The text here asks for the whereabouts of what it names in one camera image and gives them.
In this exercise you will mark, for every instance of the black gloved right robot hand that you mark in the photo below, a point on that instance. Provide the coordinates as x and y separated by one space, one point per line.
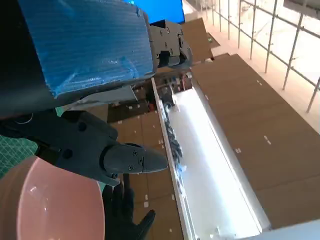
120 220

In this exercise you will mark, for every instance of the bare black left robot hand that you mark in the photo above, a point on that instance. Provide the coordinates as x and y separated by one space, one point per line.
87 45

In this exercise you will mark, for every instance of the pink bowl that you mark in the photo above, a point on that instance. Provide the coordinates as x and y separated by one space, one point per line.
50 200

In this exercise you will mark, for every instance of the monitor with blue screen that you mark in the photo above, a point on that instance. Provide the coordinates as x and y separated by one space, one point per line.
165 10

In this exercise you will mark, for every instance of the green cutting mat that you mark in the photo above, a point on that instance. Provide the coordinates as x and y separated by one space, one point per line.
15 155

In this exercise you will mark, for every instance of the white metal grid frame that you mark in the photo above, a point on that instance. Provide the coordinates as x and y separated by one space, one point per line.
294 50

